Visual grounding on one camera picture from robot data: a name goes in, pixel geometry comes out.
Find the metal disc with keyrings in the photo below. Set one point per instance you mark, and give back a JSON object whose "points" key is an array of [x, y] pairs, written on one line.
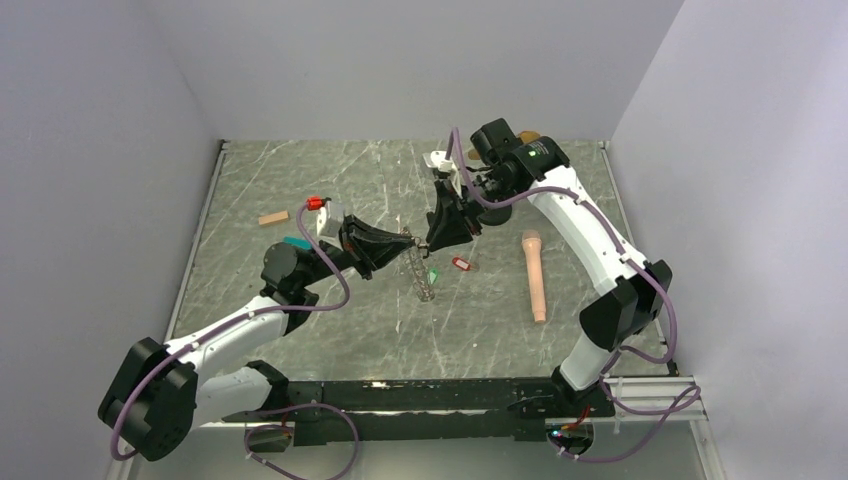
{"points": [[417, 268]]}

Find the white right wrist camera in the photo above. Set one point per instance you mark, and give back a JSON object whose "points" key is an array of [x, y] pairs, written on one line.
{"points": [[443, 168]]}

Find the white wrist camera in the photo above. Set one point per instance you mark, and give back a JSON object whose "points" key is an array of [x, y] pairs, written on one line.
{"points": [[330, 215], [443, 168]]}

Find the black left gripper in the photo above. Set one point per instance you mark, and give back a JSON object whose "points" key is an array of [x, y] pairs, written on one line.
{"points": [[367, 255]]}

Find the natural wooden block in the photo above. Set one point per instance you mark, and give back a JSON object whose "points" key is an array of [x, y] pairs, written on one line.
{"points": [[273, 219]]}

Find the teal wooden block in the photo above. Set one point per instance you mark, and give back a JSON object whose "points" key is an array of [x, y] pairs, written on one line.
{"points": [[298, 242]]}

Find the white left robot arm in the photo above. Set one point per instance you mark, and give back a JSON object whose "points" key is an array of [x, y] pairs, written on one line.
{"points": [[162, 391]]}

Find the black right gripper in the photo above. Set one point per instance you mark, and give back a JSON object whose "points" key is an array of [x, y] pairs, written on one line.
{"points": [[452, 227]]}

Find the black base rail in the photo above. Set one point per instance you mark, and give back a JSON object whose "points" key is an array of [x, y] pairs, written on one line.
{"points": [[520, 408]]}

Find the red key tag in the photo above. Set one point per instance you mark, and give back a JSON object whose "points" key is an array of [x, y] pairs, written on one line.
{"points": [[464, 264]]}

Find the black microphone stand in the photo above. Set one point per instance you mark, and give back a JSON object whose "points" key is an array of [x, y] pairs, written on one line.
{"points": [[495, 217]]}

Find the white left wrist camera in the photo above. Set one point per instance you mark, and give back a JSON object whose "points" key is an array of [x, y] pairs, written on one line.
{"points": [[330, 215]]}

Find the pink toy microphone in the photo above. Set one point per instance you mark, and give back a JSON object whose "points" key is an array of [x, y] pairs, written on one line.
{"points": [[532, 247]]}

